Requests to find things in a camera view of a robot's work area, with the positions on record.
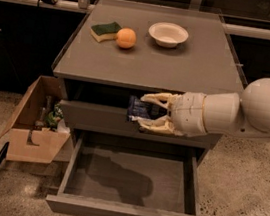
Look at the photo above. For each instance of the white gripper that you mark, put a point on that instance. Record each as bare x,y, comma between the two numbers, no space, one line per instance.
186,113

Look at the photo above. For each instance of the dark blue rxbar packet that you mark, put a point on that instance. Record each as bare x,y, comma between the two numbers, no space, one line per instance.
138,110

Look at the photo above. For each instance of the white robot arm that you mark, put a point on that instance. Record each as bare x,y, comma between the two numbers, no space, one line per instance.
241,115

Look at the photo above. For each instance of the open grey middle drawer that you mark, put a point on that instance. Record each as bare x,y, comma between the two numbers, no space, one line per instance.
111,175

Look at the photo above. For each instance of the grey drawer cabinet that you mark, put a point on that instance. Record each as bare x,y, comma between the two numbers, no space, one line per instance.
105,74

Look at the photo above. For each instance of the closed grey top drawer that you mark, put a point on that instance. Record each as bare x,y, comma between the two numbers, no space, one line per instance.
112,120

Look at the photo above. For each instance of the white paper bowl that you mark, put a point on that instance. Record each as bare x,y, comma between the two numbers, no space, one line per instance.
168,35

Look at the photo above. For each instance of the orange fruit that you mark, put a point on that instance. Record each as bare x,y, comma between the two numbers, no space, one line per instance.
126,38

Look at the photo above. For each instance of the green yellow sponge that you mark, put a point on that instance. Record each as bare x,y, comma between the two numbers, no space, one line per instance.
103,32

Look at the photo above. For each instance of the green snack bag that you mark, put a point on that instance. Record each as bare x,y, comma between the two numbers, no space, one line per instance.
53,118

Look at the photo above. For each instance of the open cardboard box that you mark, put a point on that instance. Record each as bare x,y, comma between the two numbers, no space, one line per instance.
30,139

